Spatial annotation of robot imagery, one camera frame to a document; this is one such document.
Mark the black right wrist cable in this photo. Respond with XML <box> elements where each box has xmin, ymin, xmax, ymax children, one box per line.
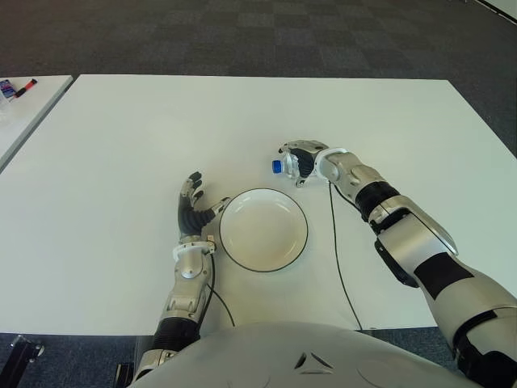
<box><xmin>328</xmin><ymin>182</ymin><xmax>364</xmax><ymax>331</ymax></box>

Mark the white plate black rim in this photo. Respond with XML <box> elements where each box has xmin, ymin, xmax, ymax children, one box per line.
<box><xmin>219</xmin><ymin>188</ymin><xmax>310</xmax><ymax>272</ymax></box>

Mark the grey robot torso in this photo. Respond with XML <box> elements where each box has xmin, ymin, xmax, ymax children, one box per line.
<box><xmin>128</xmin><ymin>322</ymin><xmax>477</xmax><ymax>388</ymax></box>

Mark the black table foot caster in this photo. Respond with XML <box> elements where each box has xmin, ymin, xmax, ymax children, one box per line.
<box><xmin>8</xmin><ymin>334</ymin><xmax>44</xmax><ymax>367</ymax></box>

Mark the clear water bottle blue cap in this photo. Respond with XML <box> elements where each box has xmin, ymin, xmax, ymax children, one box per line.
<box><xmin>271</xmin><ymin>152</ymin><xmax>302</xmax><ymax>181</ymax></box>

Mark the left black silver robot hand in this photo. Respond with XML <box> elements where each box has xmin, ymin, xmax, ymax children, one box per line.
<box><xmin>176</xmin><ymin>171</ymin><xmax>231</xmax><ymax>243</ymax></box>

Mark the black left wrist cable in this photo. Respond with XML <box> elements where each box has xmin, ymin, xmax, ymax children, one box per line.
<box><xmin>205</xmin><ymin>252</ymin><xmax>237</xmax><ymax>327</ymax></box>

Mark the white side table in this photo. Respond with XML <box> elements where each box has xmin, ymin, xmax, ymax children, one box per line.
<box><xmin>0</xmin><ymin>75</ymin><xmax>74</xmax><ymax>173</ymax></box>

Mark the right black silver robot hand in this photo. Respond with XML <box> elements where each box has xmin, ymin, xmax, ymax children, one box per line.
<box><xmin>276</xmin><ymin>139</ymin><xmax>330</xmax><ymax>188</ymax></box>

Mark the red black marker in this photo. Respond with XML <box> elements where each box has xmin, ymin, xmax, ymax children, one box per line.
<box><xmin>14</xmin><ymin>78</ymin><xmax>39</xmax><ymax>99</ymax></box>

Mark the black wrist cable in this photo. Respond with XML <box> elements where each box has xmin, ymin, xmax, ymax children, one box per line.
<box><xmin>328</xmin><ymin>182</ymin><xmax>364</xmax><ymax>331</ymax></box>
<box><xmin>205</xmin><ymin>252</ymin><xmax>237</xmax><ymax>327</ymax></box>

